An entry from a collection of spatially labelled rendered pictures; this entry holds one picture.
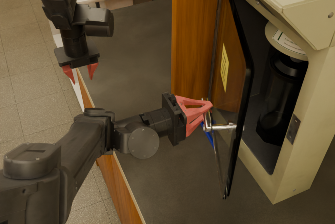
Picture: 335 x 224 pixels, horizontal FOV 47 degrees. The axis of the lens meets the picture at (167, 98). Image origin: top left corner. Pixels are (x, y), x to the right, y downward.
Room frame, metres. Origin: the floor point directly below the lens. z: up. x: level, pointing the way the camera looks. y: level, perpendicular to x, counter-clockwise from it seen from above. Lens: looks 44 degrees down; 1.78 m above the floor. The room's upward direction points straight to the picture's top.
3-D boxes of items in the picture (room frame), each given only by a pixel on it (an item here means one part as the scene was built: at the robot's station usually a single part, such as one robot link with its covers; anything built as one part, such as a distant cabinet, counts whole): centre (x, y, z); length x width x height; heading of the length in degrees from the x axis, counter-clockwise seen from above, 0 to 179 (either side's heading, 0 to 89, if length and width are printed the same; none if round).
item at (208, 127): (0.55, -0.10, 1.20); 0.10 x 0.05 x 0.03; 2
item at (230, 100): (0.62, -0.12, 1.19); 0.30 x 0.01 x 0.40; 2
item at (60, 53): (0.78, 0.23, 1.21); 0.10 x 0.07 x 0.07; 114
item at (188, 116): (0.55, -0.05, 1.20); 0.09 x 0.07 x 0.07; 114
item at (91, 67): (0.78, 0.22, 1.14); 0.07 x 0.07 x 0.09; 24
